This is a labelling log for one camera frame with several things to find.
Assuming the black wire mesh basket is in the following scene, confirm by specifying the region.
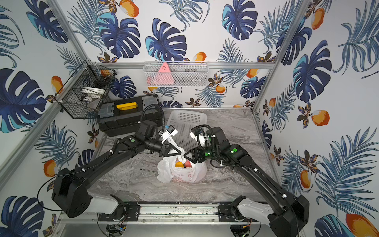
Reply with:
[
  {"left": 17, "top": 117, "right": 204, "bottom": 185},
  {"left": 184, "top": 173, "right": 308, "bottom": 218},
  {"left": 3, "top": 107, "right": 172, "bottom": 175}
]
[{"left": 54, "top": 61, "right": 117, "bottom": 119}]

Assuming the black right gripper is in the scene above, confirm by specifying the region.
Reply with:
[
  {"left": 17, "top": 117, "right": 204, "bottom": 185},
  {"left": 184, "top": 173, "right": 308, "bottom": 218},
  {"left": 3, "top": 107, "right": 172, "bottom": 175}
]
[{"left": 183, "top": 143, "right": 220, "bottom": 164}]

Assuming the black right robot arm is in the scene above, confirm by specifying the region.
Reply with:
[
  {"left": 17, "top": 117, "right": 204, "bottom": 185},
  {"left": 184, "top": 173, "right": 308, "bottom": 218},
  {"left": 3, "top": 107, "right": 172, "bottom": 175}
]
[{"left": 184, "top": 124, "right": 310, "bottom": 237}]

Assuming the pink triangle card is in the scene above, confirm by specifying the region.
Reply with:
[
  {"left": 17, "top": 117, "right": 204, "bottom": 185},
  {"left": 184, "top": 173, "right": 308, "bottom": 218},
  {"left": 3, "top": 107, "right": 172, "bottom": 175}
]
[{"left": 152, "top": 62, "right": 175, "bottom": 86}]

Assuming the black yellow toolbox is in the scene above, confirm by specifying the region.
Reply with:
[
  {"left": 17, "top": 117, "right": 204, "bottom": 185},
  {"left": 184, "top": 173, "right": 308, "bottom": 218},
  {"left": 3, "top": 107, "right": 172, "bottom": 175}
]
[{"left": 97, "top": 95, "right": 159, "bottom": 137}]

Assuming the white printed plastic bag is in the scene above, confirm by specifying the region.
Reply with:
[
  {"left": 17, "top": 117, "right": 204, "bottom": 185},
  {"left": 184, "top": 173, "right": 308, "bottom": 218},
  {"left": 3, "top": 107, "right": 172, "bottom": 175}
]
[{"left": 157, "top": 139, "right": 207, "bottom": 184}]

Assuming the clear wall shelf basket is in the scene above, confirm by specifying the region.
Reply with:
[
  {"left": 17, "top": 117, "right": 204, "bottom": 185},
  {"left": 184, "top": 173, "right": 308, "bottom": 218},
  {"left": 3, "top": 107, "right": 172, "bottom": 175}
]
[{"left": 143, "top": 61, "right": 209, "bottom": 87}]

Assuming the white perforated plastic basket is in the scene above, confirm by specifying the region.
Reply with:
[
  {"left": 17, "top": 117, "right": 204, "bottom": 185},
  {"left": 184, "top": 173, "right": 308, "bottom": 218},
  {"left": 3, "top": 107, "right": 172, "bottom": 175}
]
[{"left": 167, "top": 110, "right": 207, "bottom": 152}]

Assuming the pink peach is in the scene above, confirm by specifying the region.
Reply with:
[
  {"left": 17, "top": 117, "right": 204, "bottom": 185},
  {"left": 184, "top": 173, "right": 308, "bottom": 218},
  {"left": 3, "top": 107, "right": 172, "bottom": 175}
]
[{"left": 184, "top": 161, "right": 192, "bottom": 168}]

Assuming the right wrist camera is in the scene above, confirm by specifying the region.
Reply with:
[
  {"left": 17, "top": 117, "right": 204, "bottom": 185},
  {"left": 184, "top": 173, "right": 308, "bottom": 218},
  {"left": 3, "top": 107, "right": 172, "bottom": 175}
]
[{"left": 195, "top": 131, "right": 208, "bottom": 149}]

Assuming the aluminium linear rail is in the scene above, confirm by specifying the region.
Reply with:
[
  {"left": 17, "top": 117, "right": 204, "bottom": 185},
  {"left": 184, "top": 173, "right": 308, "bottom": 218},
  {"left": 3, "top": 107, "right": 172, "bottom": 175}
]
[{"left": 59, "top": 202, "right": 300, "bottom": 224}]

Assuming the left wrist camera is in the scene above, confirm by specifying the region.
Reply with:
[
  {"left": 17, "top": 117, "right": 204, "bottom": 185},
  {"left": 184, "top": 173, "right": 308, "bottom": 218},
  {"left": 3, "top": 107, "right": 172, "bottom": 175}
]
[{"left": 161, "top": 125, "right": 178, "bottom": 143}]

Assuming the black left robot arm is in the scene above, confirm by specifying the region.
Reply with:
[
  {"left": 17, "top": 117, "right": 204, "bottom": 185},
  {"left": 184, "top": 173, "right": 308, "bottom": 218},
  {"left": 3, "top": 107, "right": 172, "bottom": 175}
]
[{"left": 52, "top": 121, "right": 182, "bottom": 220}]

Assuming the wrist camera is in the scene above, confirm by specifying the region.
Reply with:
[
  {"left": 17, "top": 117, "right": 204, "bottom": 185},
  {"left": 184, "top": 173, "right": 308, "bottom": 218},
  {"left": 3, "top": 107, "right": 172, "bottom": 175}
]
[
  {"left": 195, "top": 131, "right": 208, "bottom": 149},
  {"left": 161, "top": 125, "right": 178, "bottom": 143}
]

